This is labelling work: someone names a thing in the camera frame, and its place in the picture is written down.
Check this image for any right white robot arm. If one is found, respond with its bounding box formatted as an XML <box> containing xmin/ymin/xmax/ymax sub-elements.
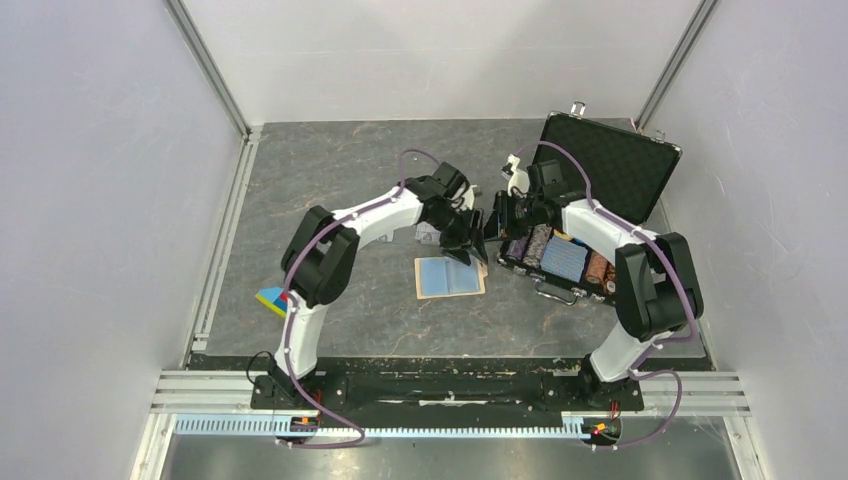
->
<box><xmin>483</xmin><ymin>155</ymin><xmax>703</xmax><ymax>408</ymax></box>

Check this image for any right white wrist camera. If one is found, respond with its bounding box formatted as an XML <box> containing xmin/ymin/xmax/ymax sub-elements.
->
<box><xmin>501</xmin><ymin>154</ymin><xmax>530</xmax><ymax>197</ymax></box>

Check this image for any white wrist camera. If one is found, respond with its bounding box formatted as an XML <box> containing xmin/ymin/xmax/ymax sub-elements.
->
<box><xmin>459</xmin><ymin>184</ymin><xmax>481</xmax><ymax>210</ymax></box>
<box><xmin>501</xmin><ymin>154</ymin><xmax>530</xmax><ymax>197</ymax></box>

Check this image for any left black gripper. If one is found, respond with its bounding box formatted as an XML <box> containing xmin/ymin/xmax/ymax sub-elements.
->
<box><xmin>425</xmin><ymin>204</ymin><xmax>487</xmax><ymax>266</ymax></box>

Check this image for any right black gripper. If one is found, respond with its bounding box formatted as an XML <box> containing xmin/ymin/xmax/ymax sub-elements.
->
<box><xmin>483</xmin><ymin>190</ymin><xmax>544</xmax><ymax>242</ymax></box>

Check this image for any purple cable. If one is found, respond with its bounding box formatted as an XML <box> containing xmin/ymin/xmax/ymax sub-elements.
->
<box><xmin>282</xmin><ymin>148</ymin><xmax>367</xmax><ymax>450</ymax></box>
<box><xmin>515</xmin><ymin>140</ymin><xmax>701</xmax><ymax>452</ymax></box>

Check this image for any right aluminium corner post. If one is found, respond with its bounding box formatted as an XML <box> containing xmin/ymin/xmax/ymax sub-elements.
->
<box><xmin>633</xmin><ymin>0</ymin><xmax>720</xmax><ymax>133</ymax></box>

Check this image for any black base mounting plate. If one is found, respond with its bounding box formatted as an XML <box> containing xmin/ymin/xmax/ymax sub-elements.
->
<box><xmin>250</xmin><ymin>370</ymin><xmax>645</xmax><ymax>412</ymax></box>

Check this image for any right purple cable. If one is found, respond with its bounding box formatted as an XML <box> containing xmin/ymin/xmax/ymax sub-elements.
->
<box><xmin>515</xmin><ymin>140</ymin><xmax>701</xmax><ymax>452</ymax></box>

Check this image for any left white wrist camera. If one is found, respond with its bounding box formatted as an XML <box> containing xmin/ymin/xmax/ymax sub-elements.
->
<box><xmin>459</xmin><ymin>184</ymin><xmax>481</xmax><ymax>210</ymax></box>

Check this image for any colourful toy block stack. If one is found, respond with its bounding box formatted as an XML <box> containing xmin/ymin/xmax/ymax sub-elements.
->
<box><xmin>255</xmin><ymin>287</ymin><xmax>288</xmax><ymax>318</ymax></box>

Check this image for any left aluminium corner post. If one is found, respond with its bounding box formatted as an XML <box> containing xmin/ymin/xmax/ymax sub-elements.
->
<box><xmin>163</xmin><ymin>0</ymin><xmax>252</xmax><ymax>138</ymax></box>

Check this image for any black poker chip case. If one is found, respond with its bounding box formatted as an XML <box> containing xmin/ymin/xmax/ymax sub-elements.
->
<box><xmin>498</xmin><ymin>103</ymin><xmax>682</xmax><ymax>306</ymax></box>

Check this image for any clear acrylic card stand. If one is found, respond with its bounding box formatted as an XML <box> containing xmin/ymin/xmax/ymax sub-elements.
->
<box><xmin>391</xmin><ymin>224</ymin><xmax>422</xmax><ymax>245</ymax></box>

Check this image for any aluminium corner post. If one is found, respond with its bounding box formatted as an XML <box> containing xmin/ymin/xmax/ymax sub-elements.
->
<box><xmin>163</xmin><ymin>0</ymin><xmax>252</xmax><ymax>138</ymax></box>
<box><xmin>633</xmin><ymin>0</ymin><xmax>720</xmax><ymax>133</ymax></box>

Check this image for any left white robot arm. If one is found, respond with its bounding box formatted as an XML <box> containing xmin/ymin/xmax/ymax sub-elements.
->
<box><xmin>271</xmin><ymin>163</ymin><xmax>488</xmax><ymax>408</ymax></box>

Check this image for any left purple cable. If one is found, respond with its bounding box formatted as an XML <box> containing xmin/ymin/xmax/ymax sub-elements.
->
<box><xmin>282</xmin><ymin>148</ymin><xmax>367</xmax><ymax>450</ymax></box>

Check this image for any tan leather card holder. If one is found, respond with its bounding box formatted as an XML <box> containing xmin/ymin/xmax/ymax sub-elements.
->
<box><xmin>414</xmin><ymin>257</ymin><xmax>488</xmax><ymax>300</ymax></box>

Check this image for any aluminium front frame rail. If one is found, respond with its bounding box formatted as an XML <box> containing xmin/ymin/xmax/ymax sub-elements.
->
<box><xmin>130</xmin><ymin>371</ymin><xmax>768</xmax><ymax>479</ymax></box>

